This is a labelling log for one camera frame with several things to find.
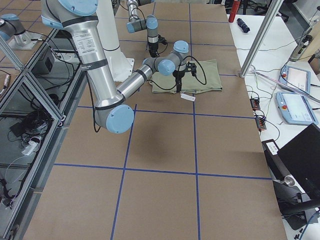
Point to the lower blue teach pendant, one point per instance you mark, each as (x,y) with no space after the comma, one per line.
(295,109)

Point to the white power strip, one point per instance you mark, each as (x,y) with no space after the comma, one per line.
(31,148)

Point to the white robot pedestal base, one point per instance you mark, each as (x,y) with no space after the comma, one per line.
(120,66)

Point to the dark blue folded umbrella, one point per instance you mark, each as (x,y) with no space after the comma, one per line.
(243,26)

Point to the red cylinder bottle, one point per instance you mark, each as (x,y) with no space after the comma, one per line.
(234,10)

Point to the small orange circuit board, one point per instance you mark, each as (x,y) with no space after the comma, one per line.
(255,104)

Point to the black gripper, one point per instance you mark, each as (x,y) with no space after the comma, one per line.
(178,75)
(152,47)

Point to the black laptop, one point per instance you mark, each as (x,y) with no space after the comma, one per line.
(301,156)

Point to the white paper shirt tag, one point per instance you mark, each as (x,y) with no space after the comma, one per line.
(187,97)

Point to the aluminium frame post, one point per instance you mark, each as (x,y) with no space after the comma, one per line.
(261,34)

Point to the blue teach pendant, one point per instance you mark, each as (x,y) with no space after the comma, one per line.
(295,109)
(296,78)

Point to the olive green long-sleeve shirt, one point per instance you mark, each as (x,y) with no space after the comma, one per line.
(210,82)

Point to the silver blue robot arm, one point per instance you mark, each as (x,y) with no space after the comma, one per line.
(81,19)
(138,22)

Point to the upper blue teach pendant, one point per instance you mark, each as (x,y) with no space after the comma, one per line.
(296,78)

